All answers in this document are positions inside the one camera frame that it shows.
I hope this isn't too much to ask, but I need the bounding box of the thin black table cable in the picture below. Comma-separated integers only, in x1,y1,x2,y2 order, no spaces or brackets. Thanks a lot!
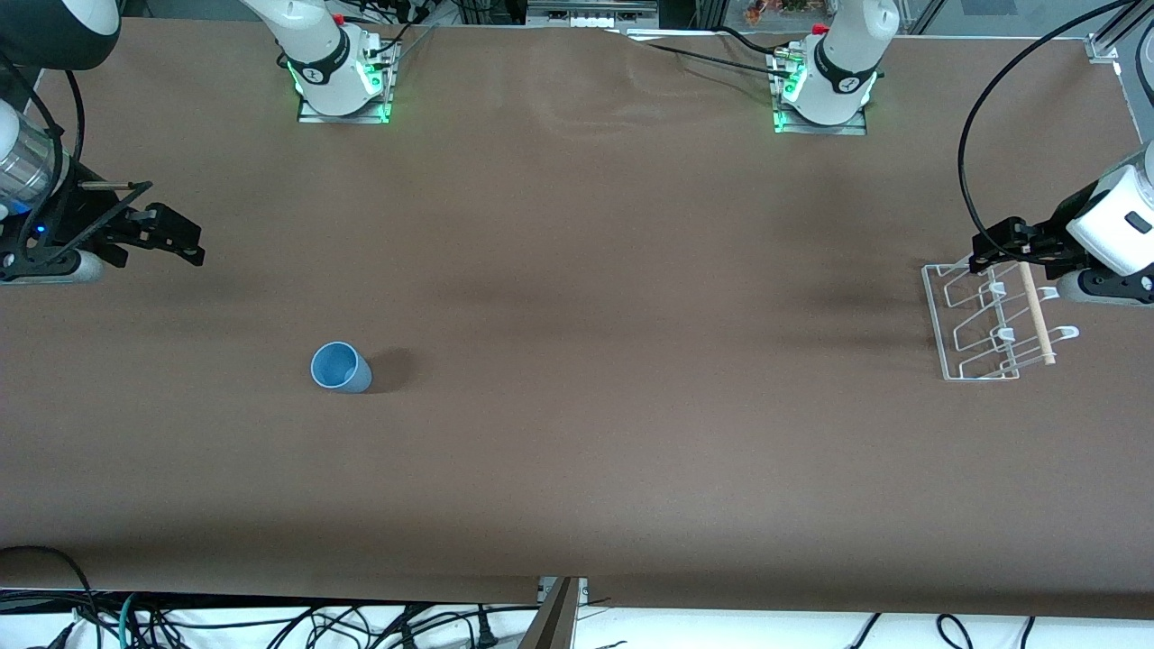
622,32,787,71

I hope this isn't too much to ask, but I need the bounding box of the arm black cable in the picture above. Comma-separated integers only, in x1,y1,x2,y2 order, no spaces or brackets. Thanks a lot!
957,0,1154,262
54,68,88,178

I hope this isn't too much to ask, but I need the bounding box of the wooden rack rod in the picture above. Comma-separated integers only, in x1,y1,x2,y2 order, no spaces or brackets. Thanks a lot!
1019,261,1058,367

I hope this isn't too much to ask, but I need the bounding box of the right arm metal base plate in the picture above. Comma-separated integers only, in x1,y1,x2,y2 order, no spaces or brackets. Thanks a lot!
296,41,395,126

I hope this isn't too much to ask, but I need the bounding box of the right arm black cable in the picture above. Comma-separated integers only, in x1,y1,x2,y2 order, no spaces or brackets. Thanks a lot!
54,68,88,178

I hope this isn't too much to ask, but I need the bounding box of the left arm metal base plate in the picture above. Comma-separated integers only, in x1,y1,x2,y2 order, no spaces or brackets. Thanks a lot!
770,50,869,137

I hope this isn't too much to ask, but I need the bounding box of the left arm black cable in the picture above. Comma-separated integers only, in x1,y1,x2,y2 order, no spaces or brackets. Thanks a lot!
957,0,1154,262

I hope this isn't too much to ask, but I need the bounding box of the aluminium frame corner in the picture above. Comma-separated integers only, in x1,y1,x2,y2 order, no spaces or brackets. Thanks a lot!
1085,0,1154,66

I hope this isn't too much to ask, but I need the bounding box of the black looped floor cable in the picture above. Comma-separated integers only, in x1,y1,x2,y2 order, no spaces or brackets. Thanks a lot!
0,544,102,649

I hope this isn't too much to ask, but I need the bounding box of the black base connector cable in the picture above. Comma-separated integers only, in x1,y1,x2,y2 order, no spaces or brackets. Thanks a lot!
356,0,439,57

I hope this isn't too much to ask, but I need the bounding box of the white wire cup rack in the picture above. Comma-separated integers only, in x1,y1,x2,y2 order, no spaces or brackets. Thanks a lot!
921,260,1081,383

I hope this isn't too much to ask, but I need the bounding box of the green floor cable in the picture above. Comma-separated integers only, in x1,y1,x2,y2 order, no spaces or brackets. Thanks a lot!
115,592,147,649

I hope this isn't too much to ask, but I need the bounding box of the light blue plastic cup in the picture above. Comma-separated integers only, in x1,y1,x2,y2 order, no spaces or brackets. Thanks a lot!
310,341,373,395

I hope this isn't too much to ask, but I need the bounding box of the white power strip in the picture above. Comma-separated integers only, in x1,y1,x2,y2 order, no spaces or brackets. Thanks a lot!
527,0,660,29

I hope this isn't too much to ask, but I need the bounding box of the orange background object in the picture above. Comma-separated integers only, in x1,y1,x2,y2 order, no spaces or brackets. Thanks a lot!
746,0,814,24

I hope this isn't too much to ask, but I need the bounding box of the metal camera post bracket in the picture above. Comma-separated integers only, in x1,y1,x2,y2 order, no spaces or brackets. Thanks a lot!
517,577,590,649

